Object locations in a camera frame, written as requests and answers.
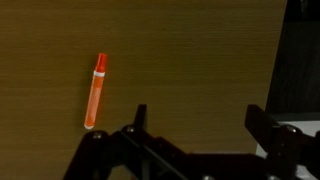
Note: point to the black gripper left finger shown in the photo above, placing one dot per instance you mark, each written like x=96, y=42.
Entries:
x=133, y=156

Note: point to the orange marker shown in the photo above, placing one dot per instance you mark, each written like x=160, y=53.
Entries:
x=95, y=96

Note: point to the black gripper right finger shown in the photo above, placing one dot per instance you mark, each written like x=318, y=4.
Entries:
x=286, y=150

